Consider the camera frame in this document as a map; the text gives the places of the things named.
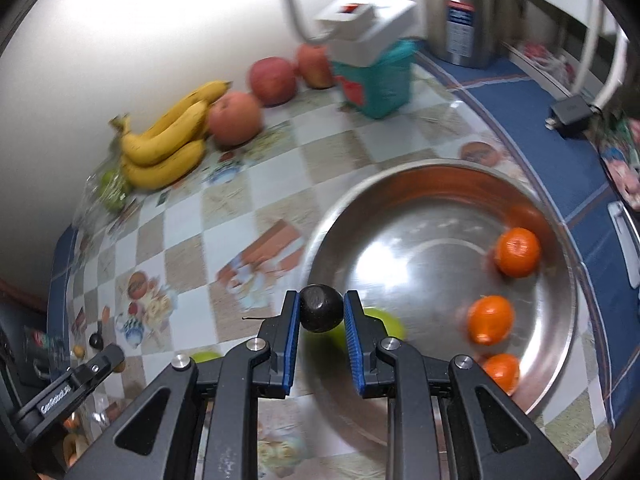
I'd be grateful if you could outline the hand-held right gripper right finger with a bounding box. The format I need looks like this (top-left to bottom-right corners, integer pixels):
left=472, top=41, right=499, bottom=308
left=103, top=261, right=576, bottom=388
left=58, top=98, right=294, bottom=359
left=342, top=290, right=581, bottom=480

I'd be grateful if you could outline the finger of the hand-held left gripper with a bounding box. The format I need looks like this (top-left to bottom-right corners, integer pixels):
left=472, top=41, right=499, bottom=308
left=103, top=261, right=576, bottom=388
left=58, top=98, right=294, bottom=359
left=69, top=344, right=126, bottom=394

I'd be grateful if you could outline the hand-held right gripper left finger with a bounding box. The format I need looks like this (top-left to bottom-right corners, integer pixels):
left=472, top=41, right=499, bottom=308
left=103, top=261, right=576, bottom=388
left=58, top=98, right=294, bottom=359
left=65, top=290, right=302, bottom=480

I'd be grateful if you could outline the large green jujube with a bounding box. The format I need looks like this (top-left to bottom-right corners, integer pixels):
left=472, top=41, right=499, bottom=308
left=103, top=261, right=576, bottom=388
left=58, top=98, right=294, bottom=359
left=300, top=308, right=407, bottom=363

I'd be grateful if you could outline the black plum with stem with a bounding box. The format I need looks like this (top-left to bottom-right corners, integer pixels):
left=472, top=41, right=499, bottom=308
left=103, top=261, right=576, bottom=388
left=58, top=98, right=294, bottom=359
left=299, top=284, right=345, bottom=333

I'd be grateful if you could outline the round stainless steel basin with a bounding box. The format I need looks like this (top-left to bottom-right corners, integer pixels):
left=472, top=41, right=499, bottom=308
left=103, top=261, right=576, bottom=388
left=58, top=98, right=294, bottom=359
left=299, top=159, right=582, bottom=453

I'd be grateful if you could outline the orange mandarin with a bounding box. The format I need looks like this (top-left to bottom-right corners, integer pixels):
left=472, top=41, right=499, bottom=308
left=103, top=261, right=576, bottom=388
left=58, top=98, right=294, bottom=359
left=467, top=295, right=516, bottom=345
left=494, top=227, right=542, bottom=278
left=480, top=353, right=521, bottom=395

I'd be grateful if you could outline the clear plastic container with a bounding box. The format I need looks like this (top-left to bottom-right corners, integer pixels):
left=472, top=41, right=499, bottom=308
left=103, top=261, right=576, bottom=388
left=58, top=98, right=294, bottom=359
left=22, top=327, right=66, bottom=386

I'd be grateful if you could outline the clear bag of green produce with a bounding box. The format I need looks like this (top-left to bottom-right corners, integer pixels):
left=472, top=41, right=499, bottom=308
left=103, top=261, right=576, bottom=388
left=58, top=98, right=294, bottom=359
left=75, top=157, right=136, bottom=226

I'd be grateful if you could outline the red apple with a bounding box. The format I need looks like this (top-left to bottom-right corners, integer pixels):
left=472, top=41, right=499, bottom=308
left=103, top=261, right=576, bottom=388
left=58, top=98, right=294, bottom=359
left=249, top=56, right=298, bottom=107
left=296, top=42, right=337, bottom=90
left=207, top=91, right=264, bottom=148

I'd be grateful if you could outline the yellow banana bunch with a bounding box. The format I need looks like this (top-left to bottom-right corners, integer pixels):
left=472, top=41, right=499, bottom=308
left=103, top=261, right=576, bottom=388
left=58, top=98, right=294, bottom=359
left=110, top=80, right=232, bottom=191

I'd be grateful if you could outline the teal plastic box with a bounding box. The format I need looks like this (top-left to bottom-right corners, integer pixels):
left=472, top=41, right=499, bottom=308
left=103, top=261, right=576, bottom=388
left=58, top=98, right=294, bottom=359
left=332, top=40, right=418, bottom=120

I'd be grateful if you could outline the white power strip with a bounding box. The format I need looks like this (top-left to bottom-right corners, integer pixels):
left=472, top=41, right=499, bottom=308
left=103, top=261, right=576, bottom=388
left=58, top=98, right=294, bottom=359
left=315, top=0, right=418, bottom=68

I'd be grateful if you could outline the black power adapter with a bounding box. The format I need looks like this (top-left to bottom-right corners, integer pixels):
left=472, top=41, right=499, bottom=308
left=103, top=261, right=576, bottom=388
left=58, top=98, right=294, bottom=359
left=545, top=94, right=601, bottom=138

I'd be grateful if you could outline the pink printed bag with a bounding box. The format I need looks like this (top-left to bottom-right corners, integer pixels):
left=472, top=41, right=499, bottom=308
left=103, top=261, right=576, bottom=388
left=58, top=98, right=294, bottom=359
left=595, top=115, right=640, bottom=211

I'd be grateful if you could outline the white plastic bag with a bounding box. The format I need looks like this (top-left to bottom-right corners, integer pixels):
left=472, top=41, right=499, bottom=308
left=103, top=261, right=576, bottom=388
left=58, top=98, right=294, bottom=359
left=517, top=40, right=573, bottom=93

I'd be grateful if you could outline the white plastic handle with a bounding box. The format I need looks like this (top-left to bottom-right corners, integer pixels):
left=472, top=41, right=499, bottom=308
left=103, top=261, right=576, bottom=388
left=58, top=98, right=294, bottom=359
left=607, top=201, right=640, bottom=291

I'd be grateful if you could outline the white tubular frame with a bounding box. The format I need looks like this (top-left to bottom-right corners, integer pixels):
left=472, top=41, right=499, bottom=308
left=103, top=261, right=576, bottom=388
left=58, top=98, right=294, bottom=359
left=575, top=0, right=631, bottom=111

